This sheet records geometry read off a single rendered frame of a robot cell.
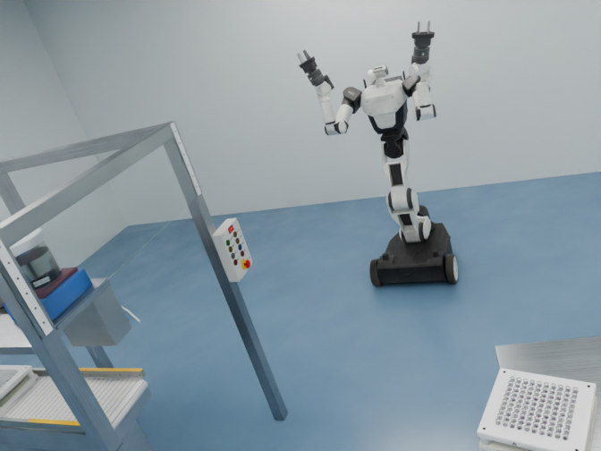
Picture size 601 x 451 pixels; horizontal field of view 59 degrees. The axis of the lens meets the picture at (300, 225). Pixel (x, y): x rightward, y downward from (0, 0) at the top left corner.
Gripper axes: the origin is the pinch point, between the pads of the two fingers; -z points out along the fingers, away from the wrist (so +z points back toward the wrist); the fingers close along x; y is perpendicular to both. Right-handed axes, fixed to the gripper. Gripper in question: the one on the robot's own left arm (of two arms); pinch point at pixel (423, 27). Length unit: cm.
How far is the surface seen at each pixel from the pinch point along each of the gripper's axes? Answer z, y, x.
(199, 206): 48, -97, 116
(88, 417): 65, -194, 141
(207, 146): 171, 217, 173
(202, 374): 199, -67, 142
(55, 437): 92, -182, 164
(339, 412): 168, -122, 55
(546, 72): 70, 116, -128
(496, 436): 42, -221, 22
